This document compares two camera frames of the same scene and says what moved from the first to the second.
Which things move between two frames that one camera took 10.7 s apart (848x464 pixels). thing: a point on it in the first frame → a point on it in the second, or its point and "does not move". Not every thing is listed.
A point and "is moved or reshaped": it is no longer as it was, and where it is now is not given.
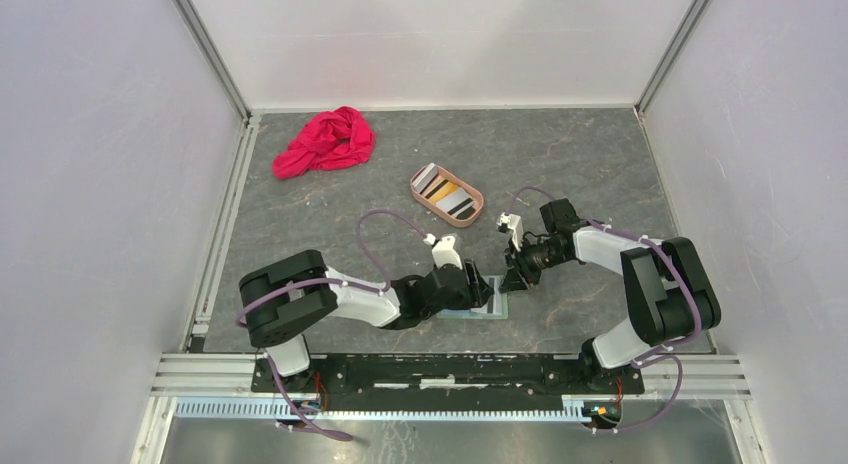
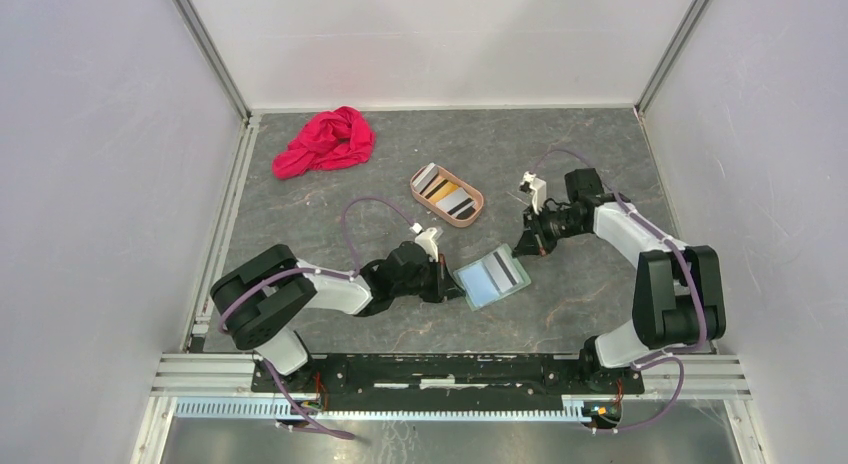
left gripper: x=477 y=291 → x=444 y=284
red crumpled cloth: x=333 y=139 does not move
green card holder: x=494 y=307 is moved or reshaped
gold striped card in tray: x=446 y=188 does not move
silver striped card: x=495 y=303 → x=501 y=268
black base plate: x=434 y=374 does not move
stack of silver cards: x=425 y=177 does not move
